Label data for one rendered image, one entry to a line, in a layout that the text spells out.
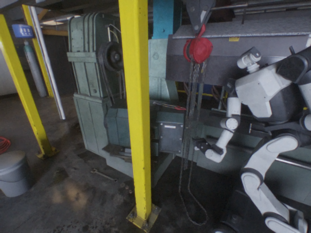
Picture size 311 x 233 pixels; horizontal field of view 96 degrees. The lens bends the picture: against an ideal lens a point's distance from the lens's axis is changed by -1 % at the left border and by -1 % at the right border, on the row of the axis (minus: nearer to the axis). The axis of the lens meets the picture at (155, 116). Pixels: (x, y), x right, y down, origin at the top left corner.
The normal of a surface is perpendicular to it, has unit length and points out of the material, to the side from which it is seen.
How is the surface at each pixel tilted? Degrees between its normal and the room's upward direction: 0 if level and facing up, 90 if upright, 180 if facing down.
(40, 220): 0
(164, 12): 90
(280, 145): 90
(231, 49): 78
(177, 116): 45
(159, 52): 90
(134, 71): 90
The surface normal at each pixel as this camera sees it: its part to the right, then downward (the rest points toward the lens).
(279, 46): -0.49, 0.16
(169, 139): -0.19, 0.41
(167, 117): -0.14, -0.36
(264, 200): -0.64, 0.32
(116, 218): 0.00, -0.91
